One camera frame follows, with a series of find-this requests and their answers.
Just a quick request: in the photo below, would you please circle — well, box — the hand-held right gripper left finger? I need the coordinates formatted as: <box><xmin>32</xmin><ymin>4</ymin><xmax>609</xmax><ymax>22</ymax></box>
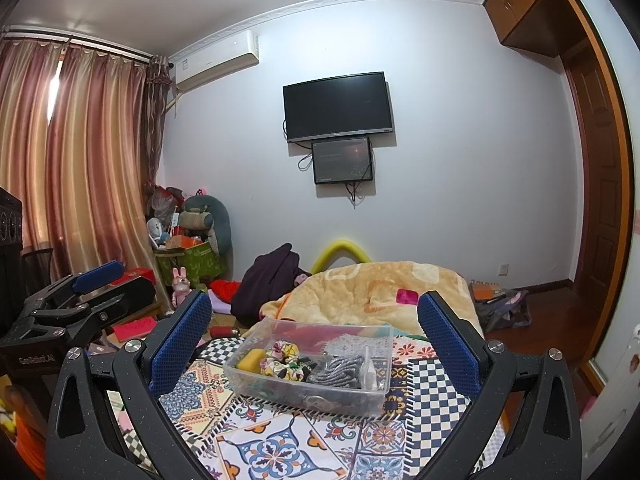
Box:
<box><xmin>45</xmin><ymin>290</ymin><xmax>221</xmax><ymax>480</ymax></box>

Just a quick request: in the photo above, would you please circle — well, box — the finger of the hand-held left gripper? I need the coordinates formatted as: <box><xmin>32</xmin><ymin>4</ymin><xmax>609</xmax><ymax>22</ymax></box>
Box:
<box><xmin>22</xmin><ymin>260</ymin><xmax>124</xmax><ymax>318</ymax></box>
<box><xmin>17</xmin><ymin>276</ymin><xmax>156</xmax><ymax>345</ymax></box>

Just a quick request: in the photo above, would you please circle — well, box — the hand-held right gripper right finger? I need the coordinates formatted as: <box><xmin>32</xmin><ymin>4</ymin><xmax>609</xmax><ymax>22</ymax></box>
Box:
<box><xmin>417</xmin><ymin>291</ymin><xmax>583</xmax><ymax>480</ymax></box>

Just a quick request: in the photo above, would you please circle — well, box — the clear plastic storage box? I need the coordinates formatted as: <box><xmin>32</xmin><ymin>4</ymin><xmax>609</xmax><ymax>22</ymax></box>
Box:
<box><xmin>222</xmin><ymin>317</ymin><xmax>396</xmax><ymax>418</ymax></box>

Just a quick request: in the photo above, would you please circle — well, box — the red gift box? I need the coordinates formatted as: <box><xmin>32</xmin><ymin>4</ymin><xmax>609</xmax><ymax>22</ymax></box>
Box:
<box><xmin>107</xmin><ymin>268</ymin><xmax>156</xmax><ymax>286</ymax></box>

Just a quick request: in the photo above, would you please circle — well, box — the black mesh chair back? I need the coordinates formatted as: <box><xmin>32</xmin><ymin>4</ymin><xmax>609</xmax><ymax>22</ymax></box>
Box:
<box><xmin>22</xmin><ymin>248</ymin><xmax>54</xmax><ymax>286</ymax></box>

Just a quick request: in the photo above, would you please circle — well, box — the red book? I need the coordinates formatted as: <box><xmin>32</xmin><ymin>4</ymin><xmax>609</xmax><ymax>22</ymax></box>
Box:
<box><xmin>111</xmin><ymin>317</ymin><xmax>156</xmax><ymax>344</ymax></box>

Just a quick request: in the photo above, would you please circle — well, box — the lavender cloth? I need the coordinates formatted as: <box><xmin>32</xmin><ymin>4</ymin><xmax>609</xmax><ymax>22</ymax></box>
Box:
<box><xmin>207</xmin><ymin>295</ymin><xmax>236</xmax><ymax>317</ymax></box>

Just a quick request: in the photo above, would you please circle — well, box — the pink bunny figure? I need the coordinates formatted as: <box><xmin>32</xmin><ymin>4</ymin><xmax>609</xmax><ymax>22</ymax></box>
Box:
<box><xmin>171</xmin><ymin>267</ymin><xmax>194</xmax><ymax>308</ymax></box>

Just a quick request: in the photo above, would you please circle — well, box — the red folded garment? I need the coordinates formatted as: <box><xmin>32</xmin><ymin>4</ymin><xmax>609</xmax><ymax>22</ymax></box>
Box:
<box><xmin>209</xmin><ymin>279</ymin><xmax>243</xmax><ymax>303</ymax></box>

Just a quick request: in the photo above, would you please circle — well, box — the orange notebook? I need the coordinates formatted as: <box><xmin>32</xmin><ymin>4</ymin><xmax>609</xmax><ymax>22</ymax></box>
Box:
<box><xmin>471</xmin><ymin>281</ymin><xmax>503</xmax><ymax>302</ymax></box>

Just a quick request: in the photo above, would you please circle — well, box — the purple bag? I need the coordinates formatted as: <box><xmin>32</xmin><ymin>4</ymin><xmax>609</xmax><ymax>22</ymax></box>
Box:
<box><xmin>472</xmin><ymin>287</ymin><xmax>532</xmax><ymax>332</ymax></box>

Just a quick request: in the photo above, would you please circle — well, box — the yellow sponge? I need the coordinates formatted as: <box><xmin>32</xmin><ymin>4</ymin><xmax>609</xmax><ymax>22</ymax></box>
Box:
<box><xmin>236</xmin><ymin>347</ymin><xmax>266</xmax><ymax>374</ymax></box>

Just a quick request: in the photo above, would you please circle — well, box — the green storage box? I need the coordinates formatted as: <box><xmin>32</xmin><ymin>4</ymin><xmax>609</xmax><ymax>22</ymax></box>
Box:
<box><xmin>155</xmin><ymin>240</ymin><xmax>226</xmax><ymax>288</ymax></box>

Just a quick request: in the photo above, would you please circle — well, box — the white lace cloth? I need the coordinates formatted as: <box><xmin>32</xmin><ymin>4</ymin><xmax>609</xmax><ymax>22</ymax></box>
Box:
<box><xmin>320</xmin><ymin>335</ymin><xmax>393</xmax><ymax>362</ymax></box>

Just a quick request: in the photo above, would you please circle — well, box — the dark purple jacket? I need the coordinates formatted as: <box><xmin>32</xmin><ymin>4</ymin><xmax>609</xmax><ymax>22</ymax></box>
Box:
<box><xmin>231</xmin><ymin>243</ymin><xmax>313</xmax><ymax>328</ymax></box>

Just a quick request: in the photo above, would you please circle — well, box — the floral scrunchie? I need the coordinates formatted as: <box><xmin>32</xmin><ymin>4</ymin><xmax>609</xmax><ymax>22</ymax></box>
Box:
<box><xmin>264</xmin><ymin>340</ymin><xmax>313</xmax><ymax>381</ymax></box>

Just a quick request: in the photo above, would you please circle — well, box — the yellow fleece blanket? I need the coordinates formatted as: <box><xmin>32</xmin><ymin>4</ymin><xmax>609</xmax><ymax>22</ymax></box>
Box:
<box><xmin>260</xmin><ymin>260</ymin><xmax>483</xmax><ymax>341</ymax></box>

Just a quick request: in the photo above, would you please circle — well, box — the grey plush toy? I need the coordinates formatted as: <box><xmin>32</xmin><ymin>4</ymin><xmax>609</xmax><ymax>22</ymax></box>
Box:
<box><xmin>179</xmin><ymin>192</ymin><xmax>232</xmax><ymax>256</ymax></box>

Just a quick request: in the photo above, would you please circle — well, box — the striped pink curtain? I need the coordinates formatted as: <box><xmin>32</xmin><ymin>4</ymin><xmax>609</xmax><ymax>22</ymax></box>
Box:
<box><xmin>0</xmin><ymin>35</ymin><xmax>171</xmax><ymax>306</ymax></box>

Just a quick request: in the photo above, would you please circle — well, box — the grey striped cloth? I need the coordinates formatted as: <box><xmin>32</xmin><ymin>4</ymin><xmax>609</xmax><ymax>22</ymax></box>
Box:
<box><xmin>306</xmin><ymin>355</ymin><xmax>364</xmax><ymax>391</ymax></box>

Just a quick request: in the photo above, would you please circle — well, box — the red knit cloth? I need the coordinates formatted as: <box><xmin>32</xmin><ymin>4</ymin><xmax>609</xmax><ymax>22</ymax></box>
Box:
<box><xmin>285</xmin><ymin>326</ymin><xmax>336</xmax><ymax>353</ymax></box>

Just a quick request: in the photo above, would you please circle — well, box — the yellow foam arc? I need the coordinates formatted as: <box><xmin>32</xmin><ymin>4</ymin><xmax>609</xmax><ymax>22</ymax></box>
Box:
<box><xmin>311</xmin><ymin>239</ymin><xmax>373</xmax><ymax>273</ymax></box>

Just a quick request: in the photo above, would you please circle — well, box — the patterned bed sheet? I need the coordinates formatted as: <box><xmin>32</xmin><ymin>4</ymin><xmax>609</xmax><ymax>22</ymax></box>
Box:
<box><xmin>107</xmin><ymin>332</ymin><xmax>506</xmax><ymax>480</ymax></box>

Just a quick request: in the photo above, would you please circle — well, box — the brown wooden door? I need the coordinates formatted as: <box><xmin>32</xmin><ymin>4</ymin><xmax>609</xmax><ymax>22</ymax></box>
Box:
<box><xmin>562</xmin><ymin>42</ymin><xmax>627</xmax><ymax>293</ymax></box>

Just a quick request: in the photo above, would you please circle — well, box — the white air conditioner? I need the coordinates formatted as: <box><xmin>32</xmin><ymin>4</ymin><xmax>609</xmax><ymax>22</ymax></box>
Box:
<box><xmin>172</xmin><ymin>30</ymin><xmax>261</xmax><ymax>93</ymax></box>

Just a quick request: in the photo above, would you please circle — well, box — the wooden overhead cabinet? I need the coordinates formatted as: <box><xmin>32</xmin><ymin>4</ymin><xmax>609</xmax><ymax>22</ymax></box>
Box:
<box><xmin>482</xmin><ymin>0</ymin><xmax>576</xmax><ymax>58</ymax></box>

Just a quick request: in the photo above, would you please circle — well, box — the small black wall monitor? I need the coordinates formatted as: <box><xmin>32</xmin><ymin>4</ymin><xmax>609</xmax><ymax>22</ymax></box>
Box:
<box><xmin>311</xmin><ymin>136</ymin><xmax>374</xmax><ymax>185</ymax></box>

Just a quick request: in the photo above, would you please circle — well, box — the black wall television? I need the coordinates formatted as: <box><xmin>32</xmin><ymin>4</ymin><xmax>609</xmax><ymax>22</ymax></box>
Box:
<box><xmin>282</xmin><ymin>71</ymin><xmax>393</xmax><ymax>144</ymax></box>

